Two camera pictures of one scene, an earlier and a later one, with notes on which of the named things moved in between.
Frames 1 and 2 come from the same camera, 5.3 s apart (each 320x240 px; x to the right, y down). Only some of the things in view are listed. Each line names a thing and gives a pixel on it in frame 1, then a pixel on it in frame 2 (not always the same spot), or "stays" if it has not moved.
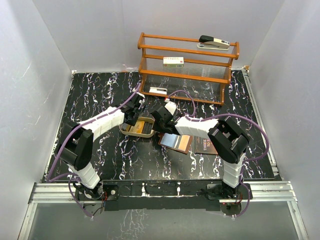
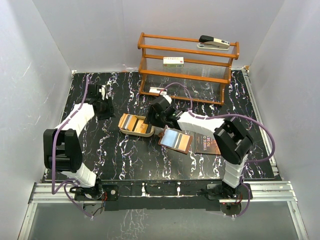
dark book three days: (204, 145) stays
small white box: (155, 90) stays
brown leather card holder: (181, 143) stays
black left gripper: (132, 122) → (110, 113)
